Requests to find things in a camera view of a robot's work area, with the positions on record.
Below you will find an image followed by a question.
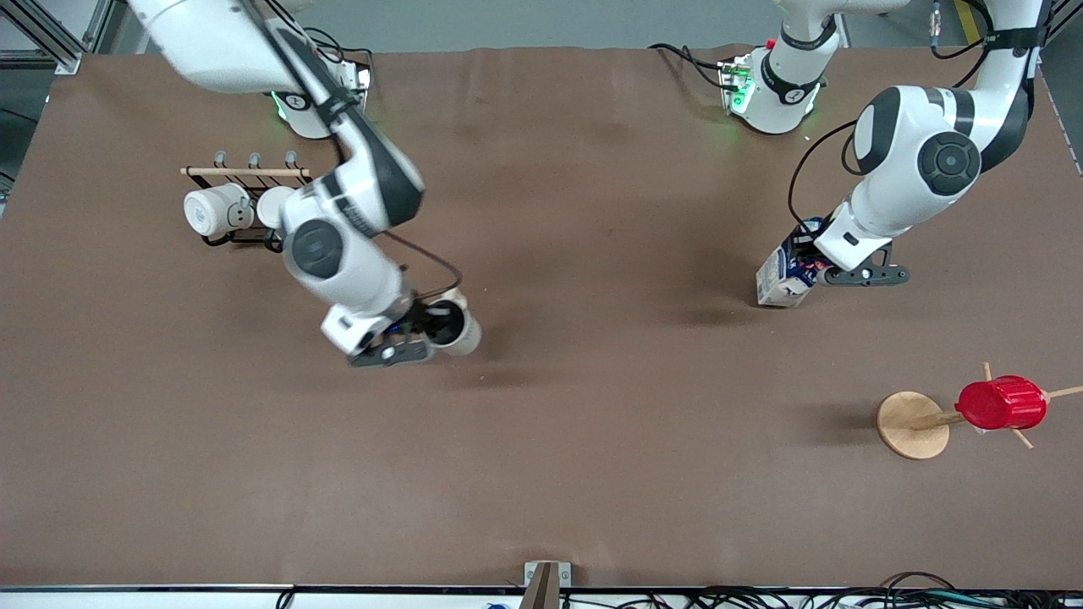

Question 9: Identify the white mug with grey inside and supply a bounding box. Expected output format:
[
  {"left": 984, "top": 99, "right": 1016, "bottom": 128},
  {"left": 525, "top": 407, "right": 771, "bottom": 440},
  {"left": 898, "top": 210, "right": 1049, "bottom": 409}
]
[{"left": 421, "top": 288, "right": 483, "bottom": 357}]

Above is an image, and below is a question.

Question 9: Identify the blue white milk carton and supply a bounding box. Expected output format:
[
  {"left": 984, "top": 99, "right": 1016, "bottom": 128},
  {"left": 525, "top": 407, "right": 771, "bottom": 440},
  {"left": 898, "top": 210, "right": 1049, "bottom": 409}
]
[{"left": 756, "top": 217, "right": 828, "bottom": 308}]

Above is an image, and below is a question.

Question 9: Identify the red ribbed plastic cup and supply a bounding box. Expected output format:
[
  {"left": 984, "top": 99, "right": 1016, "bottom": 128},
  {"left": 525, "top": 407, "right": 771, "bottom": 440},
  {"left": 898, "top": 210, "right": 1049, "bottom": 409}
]
[{"left": 956, "top": 376, "right": 1049, "bottom": 431}]

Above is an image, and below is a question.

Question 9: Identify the plain white mug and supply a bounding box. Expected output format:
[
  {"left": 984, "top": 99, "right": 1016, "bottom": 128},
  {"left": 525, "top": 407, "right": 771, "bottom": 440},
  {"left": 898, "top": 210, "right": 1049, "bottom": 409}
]
[{"left": 256, "top": 186, "right": 297, "bottom": 232}]

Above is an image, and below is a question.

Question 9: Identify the wooden mug tree stand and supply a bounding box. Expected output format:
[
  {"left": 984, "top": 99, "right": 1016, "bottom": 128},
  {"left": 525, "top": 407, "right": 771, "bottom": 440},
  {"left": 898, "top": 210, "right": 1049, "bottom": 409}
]
[{"left": 877, "top": 362, "right": 1083, "bottom": 461}]

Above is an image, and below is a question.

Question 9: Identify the white mug with face print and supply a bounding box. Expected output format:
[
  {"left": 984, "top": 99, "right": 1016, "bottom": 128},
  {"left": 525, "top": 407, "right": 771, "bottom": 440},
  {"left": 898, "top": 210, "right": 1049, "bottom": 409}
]
[{"left": 184, "top": 183, "right": 255, "bottom": 239}]

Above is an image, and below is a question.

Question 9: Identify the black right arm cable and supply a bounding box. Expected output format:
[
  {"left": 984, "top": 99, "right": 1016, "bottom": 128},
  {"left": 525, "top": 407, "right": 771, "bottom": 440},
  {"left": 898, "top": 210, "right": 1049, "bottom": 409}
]
[{"left": 245, "top": 0, "right": 465, "bottom": 301}]

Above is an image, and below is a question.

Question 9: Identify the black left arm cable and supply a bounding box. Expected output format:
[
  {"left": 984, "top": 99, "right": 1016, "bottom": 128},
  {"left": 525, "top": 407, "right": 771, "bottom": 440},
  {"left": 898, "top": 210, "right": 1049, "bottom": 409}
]
[{"left": 787, "top": 0, "right": 1050, "bottom": 233}]

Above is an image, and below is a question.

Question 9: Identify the black wire mug rack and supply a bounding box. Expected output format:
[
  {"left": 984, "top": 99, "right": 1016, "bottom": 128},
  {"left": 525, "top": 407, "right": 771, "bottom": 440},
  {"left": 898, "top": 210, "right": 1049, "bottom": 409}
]
[{"left": 180, "top": 151, "right": 312, "bottom": 253}]

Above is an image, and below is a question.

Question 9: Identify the black cable at arm base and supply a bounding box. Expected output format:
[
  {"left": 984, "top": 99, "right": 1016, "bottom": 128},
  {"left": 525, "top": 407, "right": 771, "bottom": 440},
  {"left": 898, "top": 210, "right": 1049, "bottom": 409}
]
[{"left": 648, "top": 42, "right": 739, "bottom": 91}]

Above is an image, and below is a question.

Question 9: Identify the metal bracket with wooden post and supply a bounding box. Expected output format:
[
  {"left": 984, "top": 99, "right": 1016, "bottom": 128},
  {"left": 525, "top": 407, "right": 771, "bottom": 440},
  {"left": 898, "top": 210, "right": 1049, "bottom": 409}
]
[{"left": 518, "top": 561, "right": 573, "bottom": 609}]

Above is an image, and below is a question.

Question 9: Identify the aluminium frame profile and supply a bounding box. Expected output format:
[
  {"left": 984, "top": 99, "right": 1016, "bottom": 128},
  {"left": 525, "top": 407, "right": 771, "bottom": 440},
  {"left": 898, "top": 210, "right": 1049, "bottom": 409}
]
[{"left": 0, "top": 0, "right": 115, "bottom": 75}]

